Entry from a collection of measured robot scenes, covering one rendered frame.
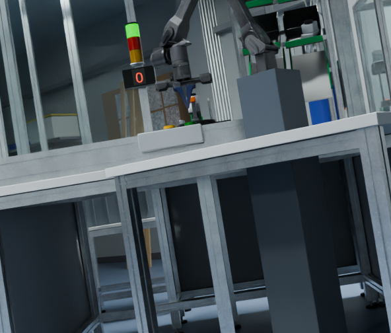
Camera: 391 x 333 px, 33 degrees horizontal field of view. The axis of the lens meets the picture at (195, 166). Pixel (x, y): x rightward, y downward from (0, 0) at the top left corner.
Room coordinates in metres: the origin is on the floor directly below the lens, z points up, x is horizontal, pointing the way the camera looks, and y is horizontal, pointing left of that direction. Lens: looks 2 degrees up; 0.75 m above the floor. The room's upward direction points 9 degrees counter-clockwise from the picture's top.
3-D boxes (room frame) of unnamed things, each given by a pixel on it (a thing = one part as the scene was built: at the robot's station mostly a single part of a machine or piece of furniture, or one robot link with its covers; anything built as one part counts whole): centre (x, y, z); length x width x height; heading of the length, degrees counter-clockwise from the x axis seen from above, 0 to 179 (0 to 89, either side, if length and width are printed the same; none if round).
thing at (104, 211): (4.45, 0.51, 0.73); 0.62 x 0.42 x 0.23; 88
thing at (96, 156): (2.24, 0.25, 0.91); 0.89 x 0.06 x 0.11; 88
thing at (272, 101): (1.98, -0.26, 0.96); 0.14 x 0.14 x 0.20; 50
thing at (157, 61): (2.19, 0.03, 1.23); 0.12 x 0.08 x 0.11; 54
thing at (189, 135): (2.17, 0.06, 0.93); 0.21 x 0.07 x 0.06; 88
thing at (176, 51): (2.17, -0.01, 1.21); 0.09 x 0.06 x 0.07; 54
